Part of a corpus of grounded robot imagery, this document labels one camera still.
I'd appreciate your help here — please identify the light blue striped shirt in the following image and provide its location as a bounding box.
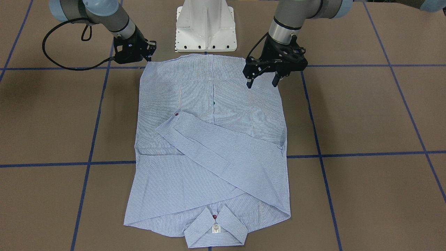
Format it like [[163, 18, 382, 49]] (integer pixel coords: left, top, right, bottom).
[[124, 54, 291, 248]]

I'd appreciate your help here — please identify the white central pillar with base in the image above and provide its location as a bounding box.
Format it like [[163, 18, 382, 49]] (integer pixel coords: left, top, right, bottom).
[[175, 0, 238, 53]]

